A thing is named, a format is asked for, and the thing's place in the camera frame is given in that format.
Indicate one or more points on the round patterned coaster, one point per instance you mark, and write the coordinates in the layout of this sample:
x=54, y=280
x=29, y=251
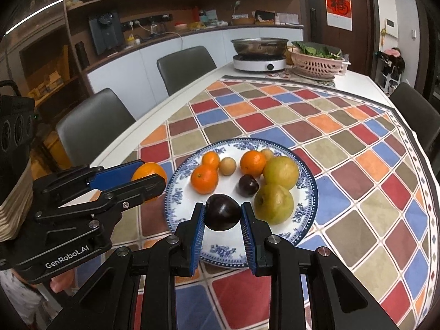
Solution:
x=271, y=75
x=285, y=75

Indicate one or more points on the green leafy vegetables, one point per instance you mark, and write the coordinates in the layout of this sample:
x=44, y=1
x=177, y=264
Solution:
x=306, y=48

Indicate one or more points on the black countertop appliance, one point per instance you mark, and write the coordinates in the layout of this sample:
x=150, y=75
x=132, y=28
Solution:
x=106, y=32

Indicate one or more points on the white plastic basket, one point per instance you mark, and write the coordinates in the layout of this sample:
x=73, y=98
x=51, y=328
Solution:
x=345, y=67

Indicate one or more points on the brown wooden door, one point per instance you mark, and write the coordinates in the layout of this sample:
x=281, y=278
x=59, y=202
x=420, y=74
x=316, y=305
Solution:
x=364, y=41

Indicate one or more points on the blue patterned white plate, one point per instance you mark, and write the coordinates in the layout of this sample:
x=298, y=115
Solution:
x=223, y=239

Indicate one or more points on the colourful checkered tablecloth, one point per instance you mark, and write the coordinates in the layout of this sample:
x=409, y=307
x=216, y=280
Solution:
x=343, y=178

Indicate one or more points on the woven tray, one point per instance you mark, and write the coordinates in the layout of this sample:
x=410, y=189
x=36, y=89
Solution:
x=244, y=20

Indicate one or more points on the pink and black bags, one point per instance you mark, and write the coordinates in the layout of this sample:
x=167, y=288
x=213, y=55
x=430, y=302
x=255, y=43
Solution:
x=392, y=58

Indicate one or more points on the white patterned clothing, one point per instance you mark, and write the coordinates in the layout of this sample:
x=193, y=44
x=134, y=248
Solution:
x=19, y=294

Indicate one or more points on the smooth oval orange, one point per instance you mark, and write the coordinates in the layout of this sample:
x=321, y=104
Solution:
x=252, y=163

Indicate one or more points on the grey dining chair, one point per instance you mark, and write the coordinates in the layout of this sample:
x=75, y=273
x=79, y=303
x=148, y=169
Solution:
x=92, y=127
x=185, y=68
x=410, y=113

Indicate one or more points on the large green pear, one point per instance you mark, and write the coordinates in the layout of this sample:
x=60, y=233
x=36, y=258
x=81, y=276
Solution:
x=275, y=204
x=281, y=172

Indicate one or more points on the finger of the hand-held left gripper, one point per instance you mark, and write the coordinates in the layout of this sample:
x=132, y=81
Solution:
x=117, y=175
x=137, y=189

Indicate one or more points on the white wall intercom panel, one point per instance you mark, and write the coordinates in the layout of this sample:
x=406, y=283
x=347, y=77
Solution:
x=389, y=27

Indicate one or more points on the small orange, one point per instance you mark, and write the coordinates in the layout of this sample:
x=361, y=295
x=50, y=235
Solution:
x=210, y=160

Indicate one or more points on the white sideboard cabinet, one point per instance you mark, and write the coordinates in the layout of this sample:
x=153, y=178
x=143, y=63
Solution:
x=144, y=65

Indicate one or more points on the person's left hand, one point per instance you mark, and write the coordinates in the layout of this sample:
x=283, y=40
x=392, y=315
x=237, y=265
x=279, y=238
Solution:
x=59, y=284

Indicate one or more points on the steel pot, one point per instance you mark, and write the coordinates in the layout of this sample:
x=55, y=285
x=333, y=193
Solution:
x=259, y=46

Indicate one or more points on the black thermos bottle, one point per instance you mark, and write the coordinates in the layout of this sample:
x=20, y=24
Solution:
x=81, y=55

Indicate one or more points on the large dimpled orange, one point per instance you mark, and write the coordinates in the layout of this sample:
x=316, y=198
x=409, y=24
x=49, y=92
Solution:
x=151, y=170

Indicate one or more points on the pink plastic basket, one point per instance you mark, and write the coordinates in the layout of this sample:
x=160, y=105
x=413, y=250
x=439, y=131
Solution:
x=316, y=66

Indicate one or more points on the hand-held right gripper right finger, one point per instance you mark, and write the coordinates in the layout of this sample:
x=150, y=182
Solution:
x=248, y=244

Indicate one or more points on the medium orange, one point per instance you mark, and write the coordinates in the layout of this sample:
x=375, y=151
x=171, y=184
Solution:
x=205, y=179

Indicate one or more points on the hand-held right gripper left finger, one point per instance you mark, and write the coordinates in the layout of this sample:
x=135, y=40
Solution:
x=197, y=237

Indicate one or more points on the small brown pear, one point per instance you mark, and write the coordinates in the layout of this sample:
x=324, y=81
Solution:
x=268, y=153
x=227, y=166

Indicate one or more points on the dark purple plum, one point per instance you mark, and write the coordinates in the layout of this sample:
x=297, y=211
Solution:
x=248, y=185
x=222, y=213

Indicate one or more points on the white induction cooker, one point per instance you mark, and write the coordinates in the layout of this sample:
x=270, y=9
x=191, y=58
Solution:
x=257, y=64

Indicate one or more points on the red and white wall poster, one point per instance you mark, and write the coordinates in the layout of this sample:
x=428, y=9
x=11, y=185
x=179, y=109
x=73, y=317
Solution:
x=338, y=3

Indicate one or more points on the person's left forearm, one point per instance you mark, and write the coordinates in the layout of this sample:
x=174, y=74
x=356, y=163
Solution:
x=15, y=209

